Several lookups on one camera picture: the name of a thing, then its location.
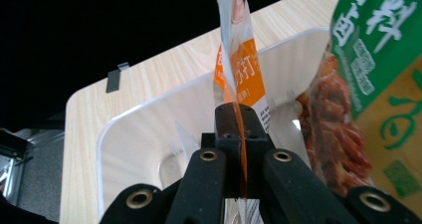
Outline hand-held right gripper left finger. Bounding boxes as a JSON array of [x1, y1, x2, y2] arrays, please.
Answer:
[[200, 103, 244, 199]]

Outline green and red seasoning packet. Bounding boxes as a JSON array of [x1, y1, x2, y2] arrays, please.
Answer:
[[296, 0, 422, 219]]

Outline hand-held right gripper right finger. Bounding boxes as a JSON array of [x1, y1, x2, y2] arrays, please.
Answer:
[[239, 104, 277, 199]]

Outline grey table edge clip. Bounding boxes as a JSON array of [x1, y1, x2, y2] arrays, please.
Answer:
[[105, 62, 131, 95]]

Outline aluminium floor rail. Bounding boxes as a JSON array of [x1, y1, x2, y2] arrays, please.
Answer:
[[0, 127, 66, 215]]

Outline clear plastic container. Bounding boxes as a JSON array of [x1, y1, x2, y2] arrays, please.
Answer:
[[95, 26, 333, 224]]

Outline orange and white packet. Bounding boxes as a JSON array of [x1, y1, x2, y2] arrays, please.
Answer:
[[212, 0, 274, 224]]

